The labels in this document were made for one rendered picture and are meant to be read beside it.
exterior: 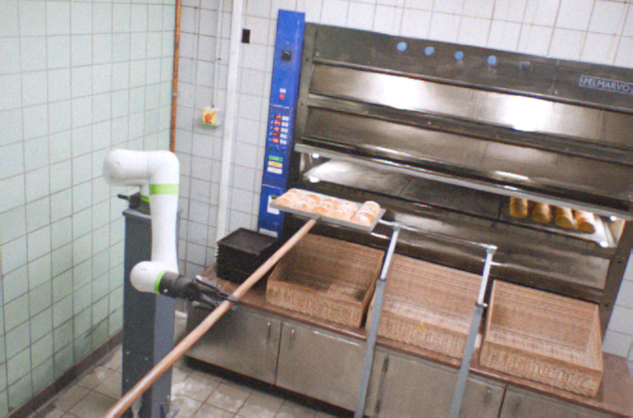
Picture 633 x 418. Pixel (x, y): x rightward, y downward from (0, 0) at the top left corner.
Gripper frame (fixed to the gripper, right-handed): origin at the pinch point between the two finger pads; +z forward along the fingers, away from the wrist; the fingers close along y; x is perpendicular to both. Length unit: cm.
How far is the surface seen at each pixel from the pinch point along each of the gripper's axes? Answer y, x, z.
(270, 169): 0, -152, -51
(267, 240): 40, -137, -42
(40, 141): -25, -42, -123
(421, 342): 58, -106, 62
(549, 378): 58, -107, 126
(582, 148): -48, -156, 118
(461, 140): -39, -158, 57
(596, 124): -61, -156, 121
